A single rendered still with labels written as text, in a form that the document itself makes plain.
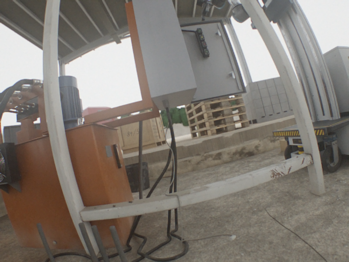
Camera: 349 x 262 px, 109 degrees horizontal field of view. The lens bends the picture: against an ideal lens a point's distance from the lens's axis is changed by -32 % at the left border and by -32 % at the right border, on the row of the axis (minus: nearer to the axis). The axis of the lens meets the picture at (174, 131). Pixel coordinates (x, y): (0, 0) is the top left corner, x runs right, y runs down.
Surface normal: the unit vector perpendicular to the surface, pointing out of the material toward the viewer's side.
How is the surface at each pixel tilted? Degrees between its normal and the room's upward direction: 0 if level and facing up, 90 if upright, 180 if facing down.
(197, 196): 90
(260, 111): 90
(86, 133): 90
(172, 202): 90
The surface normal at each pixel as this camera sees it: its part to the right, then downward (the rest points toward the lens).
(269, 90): -0.20, 0.01
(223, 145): 0.00, -0.06
